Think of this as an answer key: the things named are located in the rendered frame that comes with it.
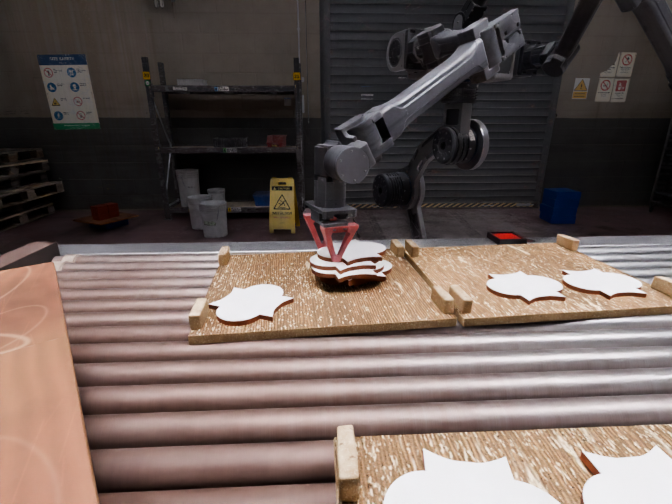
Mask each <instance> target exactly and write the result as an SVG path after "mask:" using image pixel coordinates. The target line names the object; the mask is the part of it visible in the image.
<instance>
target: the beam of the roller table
mask: <svg viewBox="0 0 672 504"><path fill-rule="evenodd" d="M573 238H576V239H578V240H579V246H578V247H619V246H672V235H658V236H593V237H573ZM526 239H531V240H534V241H535V242H533V243H556V241H557V237H529V238H526ZM407 240H412V241H413V242H415V243H416V244H417V245H418V247H419V248H425V247H451V246H478V245H497V244H496V243H494V242H493V241H491V240H490V239H489V238H464V239H407ZM358 241H359V242H374V243H379V244H382V245H384V246H385V248H386V249H390V245H391V240H358ZM222 246H229V248H230V253H262V252H317V251H318V247H317V245H316V243H315V241H269V242H204V243H139V244H74V245H58V248H59V252H60V256H65V255H67V254H81V255H82V256H83V255H143V254H202V253H219V251H220V249H221V247H222Z"/></svg>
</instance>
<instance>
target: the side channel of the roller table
mask: <svg viewBox="0 0 672 504"><path fill-rule="evenodd" d="M55 256H60V252H59V248H58V244H57V242H55V241H52V242H31V243H29V244H26V245H24V246H22V247H19V248H17V249H15V250H13V251H10V252H8V253H6V254H3V255H1V256H0V271H3V270H9V269H15V268H20V267H26V266H32V265H37V264H42V263H49V262H52V260H53V258H54V257H55Z"/></svg>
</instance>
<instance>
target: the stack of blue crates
mask: <svg viewBox="0 0 672 504"><path fill-rule="evenodd" d="M581 193H582V192H579V191H576V190H572V189H569V188H544V192H543V199H542V203H541V204H540V209H539V211H540V216H539V218H541V219H543V220H545V221H547V222H549V223H551V224H575V220H576V212H577V208H578V205H579V201H580V198H581Z"/></svg>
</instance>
